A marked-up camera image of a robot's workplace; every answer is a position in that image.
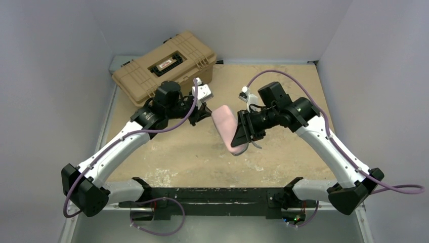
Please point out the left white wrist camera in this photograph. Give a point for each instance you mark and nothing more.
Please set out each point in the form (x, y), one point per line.
(201, 92)

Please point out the pink grey umbrella case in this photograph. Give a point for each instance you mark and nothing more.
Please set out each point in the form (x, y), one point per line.
(225, 124)

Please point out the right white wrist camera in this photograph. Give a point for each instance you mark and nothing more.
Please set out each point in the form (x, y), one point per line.
(250, 99)

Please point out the aluminium frame rail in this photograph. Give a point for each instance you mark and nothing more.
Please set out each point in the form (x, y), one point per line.
(113, 224)

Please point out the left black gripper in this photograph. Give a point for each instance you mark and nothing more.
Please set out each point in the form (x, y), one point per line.
(195, 112)

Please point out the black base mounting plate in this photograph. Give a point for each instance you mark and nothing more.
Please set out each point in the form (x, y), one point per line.
(268, 202)

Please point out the tan plastic toolbox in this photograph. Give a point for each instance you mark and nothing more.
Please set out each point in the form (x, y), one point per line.
(180, 59)

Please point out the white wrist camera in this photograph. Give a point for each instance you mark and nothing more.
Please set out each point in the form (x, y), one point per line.
(250, 99)
(201, 92)

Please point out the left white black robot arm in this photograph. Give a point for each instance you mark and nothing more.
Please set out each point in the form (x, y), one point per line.
(85, 185)

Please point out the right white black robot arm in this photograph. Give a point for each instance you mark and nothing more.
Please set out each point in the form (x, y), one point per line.
(354, 180)

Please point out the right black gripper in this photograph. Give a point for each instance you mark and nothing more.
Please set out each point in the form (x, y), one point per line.
(251, 124)

